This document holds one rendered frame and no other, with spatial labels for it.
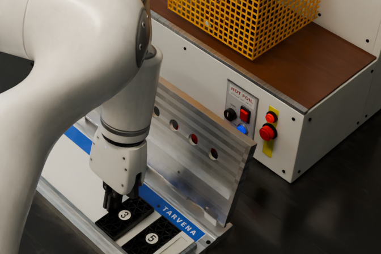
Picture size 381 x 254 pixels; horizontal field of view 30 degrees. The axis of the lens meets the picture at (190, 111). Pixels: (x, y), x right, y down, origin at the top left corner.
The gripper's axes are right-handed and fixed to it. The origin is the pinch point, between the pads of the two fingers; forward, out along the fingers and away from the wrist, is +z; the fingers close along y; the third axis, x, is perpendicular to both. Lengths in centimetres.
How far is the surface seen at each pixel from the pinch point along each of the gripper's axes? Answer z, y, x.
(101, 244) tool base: 3.8, 4.7, -6.3
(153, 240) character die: 1.4, 11.0, -0.1
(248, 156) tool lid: -17.0, 17.8, 11.5
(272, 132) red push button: -12.7, 12.9, 26.0
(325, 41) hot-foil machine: -25, 8, 44
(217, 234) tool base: 0.4, 17.3, 9.5
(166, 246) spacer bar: 1.3, 13.6, 0.7
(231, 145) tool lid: -16.0, 13.5, 12.4
